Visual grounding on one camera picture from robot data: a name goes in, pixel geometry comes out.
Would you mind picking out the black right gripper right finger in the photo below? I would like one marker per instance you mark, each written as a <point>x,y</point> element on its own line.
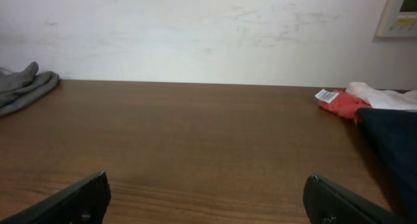
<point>326,202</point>

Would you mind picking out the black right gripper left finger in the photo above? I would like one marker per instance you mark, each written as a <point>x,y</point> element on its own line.
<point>84,202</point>

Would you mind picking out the dark blue shorts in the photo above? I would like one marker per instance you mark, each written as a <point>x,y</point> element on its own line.
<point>392,136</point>

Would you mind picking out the red garment with label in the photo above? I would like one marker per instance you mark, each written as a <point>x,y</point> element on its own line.
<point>341,104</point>

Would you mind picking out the white cream garment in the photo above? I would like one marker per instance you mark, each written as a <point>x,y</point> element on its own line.
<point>387,99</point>

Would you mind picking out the folded grey shorts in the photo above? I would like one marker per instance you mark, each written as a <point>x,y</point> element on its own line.
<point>21,89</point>

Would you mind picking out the beige wall panel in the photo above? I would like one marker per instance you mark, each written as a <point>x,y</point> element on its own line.
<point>398,20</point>

